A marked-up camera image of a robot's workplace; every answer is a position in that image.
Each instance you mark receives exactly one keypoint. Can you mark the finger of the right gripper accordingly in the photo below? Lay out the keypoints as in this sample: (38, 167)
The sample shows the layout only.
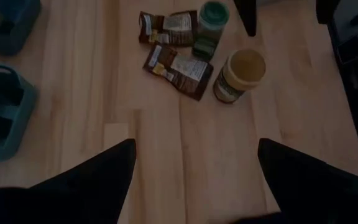
(246, 15)
(328, 9)

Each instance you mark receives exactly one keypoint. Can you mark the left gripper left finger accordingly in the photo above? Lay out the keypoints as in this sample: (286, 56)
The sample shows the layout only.
(73, 199)

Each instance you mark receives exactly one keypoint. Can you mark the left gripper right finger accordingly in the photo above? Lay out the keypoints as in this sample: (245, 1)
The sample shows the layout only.
(322, 193)

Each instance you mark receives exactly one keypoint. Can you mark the green-lid spice jar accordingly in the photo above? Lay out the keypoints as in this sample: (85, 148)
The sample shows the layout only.
(211, 25)

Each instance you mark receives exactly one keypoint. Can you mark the gold-lid spice jar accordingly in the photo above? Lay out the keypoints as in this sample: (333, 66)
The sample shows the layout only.
(241, 74)

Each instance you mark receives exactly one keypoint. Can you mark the brown foil spice packet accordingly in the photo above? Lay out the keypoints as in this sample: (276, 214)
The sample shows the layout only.
(179, 71)
(166, 28)

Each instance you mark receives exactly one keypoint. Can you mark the small teal plastic bin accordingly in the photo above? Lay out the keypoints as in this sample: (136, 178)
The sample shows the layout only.
(26, 109)

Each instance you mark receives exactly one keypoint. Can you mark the blue plastic bin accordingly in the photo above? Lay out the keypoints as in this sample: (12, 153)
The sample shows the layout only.
(14, 31)

